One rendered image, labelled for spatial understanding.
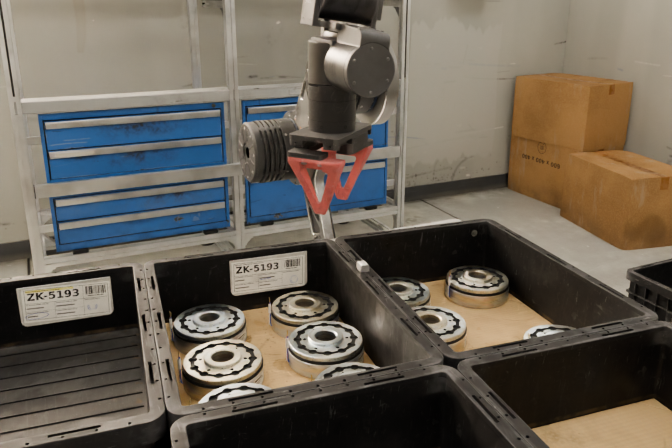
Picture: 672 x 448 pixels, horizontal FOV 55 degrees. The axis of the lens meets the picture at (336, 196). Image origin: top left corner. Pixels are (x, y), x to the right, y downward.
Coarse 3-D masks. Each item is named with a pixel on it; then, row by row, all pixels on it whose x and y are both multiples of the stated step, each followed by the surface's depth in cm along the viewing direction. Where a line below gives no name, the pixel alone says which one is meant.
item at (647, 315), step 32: (448, 224) 112; (480, 224) 114; (352, 256) 98; (544, 256) 99; (384, 288) 88; (608, 288) 88; (416, 320) 79; (640, 320) 79; (448, 352) 72; (480, 352) 72
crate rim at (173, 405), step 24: (312, 240) 105; (144, 264) 95; (168, 264) 97; (168, 360) 71; (432, 360) 70; (168, 384) 66; (312, 384) 66; (336, 384) 66; (168, 408) 62; (192, 408) 62; (216, 408) 62
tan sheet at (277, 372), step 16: (256, 320) 100; (256, 336) 95; (272, 336) 95; (176, 352) 91; (272, 352) 91; (176, 368) 87; (272, 368) 87; (288, 368) 87; (272, 384) 83; (288, 384) 83; (192, 400) 80
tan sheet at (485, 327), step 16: (432, 288) 111; (432, 304) 105; (448, 304) 105; (512, 304) 105; (480, 320) 100; (496, 320) 100; (512, 320) 100; (528, 320) 100; (544, 320) 100; (480, 336) 95; (496, 336) 95; (512, 336) 95
